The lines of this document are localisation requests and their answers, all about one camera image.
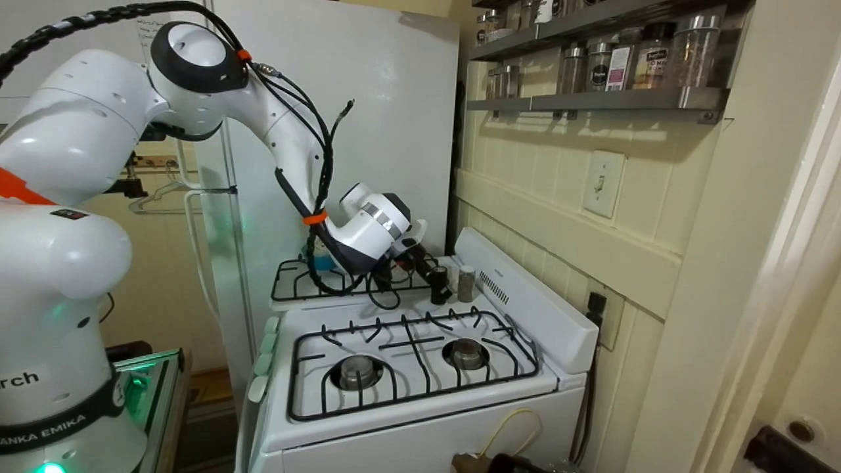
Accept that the white refrigerator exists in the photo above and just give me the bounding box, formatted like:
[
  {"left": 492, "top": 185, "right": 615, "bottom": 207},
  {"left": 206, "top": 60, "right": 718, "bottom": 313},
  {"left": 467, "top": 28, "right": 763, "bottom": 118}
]
[{"left": 180, "top": 0, "right": 462, "bottom": 416}]

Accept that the black cylindrical shaker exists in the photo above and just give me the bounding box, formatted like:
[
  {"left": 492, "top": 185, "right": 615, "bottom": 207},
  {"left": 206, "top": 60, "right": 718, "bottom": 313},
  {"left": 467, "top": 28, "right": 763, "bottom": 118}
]
[{"left": 429, "top": 276, "right": 454, "bottom": 308}]

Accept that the black double burner grate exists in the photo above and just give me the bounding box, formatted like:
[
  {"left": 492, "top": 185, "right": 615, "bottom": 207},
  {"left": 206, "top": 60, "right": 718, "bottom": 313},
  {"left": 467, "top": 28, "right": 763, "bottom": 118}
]
[
  {"left": 269, "top": 253, "right": 453, "bottom": 304},
  {"left": 286, "top": 304, "right": 541, "bottom": 424}
]

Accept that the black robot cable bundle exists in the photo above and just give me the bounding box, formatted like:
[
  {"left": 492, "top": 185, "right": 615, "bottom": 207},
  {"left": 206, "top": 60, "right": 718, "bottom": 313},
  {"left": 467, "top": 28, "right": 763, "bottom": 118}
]
[{"left": 0, "top": 0, "right": 364, "bottom": 299}]

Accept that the cream light switch plate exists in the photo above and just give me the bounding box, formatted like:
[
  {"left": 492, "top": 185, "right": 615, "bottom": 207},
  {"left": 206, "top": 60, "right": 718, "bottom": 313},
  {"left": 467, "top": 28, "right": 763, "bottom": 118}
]
[{"left": 581, "top": 150, "right": 629, "bottom": 221}]

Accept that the white gas stove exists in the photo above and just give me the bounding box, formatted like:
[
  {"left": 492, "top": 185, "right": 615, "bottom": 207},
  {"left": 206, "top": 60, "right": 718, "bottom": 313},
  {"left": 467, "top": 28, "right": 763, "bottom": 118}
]
[{"left": 235, "top": 227, "right": 602, "bottom": 473}]

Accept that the wall power outlet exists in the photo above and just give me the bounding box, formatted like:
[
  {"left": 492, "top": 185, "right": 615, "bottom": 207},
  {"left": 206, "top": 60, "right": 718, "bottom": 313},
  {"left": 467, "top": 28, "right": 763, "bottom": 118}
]
[{"left": 584, "top": 283, "right": 629, "bottom": 353}]

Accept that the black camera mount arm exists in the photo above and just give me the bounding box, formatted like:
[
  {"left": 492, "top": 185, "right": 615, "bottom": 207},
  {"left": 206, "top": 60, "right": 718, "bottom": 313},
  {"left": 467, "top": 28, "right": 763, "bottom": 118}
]
[{"left": 107, "top": 156, "right": 153, "bottom": 199}]

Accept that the metal robot base stand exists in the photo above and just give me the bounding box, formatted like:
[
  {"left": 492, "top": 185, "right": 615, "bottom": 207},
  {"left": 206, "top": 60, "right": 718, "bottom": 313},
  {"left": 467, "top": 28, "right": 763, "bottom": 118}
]
[{"left": 102, "top": 345, "right": 192, "bottom": 473}]

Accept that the metal spice shelf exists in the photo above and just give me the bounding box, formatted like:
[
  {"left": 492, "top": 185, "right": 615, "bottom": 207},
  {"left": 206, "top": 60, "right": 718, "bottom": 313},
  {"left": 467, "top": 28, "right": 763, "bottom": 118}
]
[
  {"left": 467, "top": 0, "right": 758, "bottom": 64},
  {"left": 465, "top": 86, "right": 732, "bottom": 124}
]

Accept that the round metal burner cap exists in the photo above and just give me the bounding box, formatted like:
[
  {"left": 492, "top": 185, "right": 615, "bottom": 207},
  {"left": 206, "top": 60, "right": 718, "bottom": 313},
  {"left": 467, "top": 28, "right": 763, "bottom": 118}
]
[
  {"left": 332, "top": 353, "right": 383, "bottom": 392},
  {"left": 441, "top": 336, "right": 492, "bottom": 374}
]

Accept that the grey pepper shaker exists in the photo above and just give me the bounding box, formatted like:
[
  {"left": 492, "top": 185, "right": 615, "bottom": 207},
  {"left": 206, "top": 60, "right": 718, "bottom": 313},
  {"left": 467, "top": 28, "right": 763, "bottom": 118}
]
[{"left": 454, "top": 267, "right": 478, "bottom": 304}]

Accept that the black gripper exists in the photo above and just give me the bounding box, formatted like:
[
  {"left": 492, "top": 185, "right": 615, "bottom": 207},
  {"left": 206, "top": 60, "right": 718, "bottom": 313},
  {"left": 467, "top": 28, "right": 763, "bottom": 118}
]
[{"left": 390, "top": 233, "right": 448, "bottom": 292}]

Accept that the black door handle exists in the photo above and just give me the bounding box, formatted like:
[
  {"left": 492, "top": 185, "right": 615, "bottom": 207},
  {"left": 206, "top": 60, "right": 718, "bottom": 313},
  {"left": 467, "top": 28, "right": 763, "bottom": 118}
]
[{"left": 745, "top": 426, "right": 835, "bottom": 473}]

